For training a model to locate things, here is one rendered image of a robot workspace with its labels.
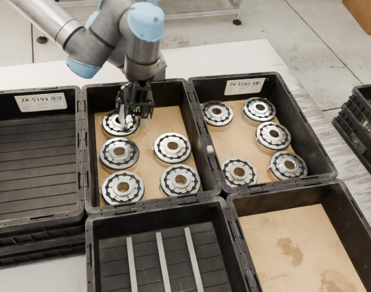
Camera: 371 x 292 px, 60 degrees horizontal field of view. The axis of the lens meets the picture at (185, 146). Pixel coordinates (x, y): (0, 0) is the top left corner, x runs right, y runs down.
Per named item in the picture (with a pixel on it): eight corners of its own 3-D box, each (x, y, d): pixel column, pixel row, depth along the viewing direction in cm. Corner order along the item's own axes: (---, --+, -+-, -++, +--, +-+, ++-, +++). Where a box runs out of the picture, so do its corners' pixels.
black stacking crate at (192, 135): (87, 115, 99) (82, 86, 90) (182, 106, 105) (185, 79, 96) (93, 237, 75) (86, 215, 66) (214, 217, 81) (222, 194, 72)
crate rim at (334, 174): (185, 83, 97) (185, 77, 95) (276, 76, 103) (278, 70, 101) (221, 199, 74) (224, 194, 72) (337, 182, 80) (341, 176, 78)
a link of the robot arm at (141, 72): (123, 44, 74) (157, 47, 77) (122, 61, 78) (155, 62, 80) (127, 65, 70) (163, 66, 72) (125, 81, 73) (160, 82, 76)
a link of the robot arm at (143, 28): (152, -4, 69) (174, 18, 65) (146, 41, 77) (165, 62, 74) (119, 0, 65) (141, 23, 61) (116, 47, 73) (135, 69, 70)
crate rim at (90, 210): (82, 90, 91) (80, 84, 89) (185, 83, 97) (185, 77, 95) (86, 219, 68) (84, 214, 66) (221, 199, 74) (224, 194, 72)
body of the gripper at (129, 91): (123, 121, 82) (126, 84, 73) (119, 97, 87) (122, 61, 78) (152, 120, 84) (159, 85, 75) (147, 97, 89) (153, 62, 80)
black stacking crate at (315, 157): (182, 106, 105) (186, 79, 96) (266, 98, 111) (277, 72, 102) (215, 216, 81) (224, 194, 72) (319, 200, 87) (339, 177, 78)
